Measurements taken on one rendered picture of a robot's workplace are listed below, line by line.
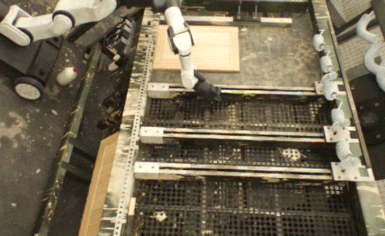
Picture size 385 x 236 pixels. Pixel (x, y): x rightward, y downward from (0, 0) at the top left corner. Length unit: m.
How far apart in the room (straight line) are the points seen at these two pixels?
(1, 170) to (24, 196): 0.22
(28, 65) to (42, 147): 0.58
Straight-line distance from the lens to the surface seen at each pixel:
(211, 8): 3.02
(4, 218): 2.58
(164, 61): 2.51
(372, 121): 2.60
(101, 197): 2.47
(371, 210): 1.97
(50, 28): 2.62
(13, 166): 2.69
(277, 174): 1.96
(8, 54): 2.81
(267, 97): 2.29
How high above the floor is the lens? 2.28
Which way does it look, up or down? 32 degrees down
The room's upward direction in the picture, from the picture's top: 64 degrees clockwise
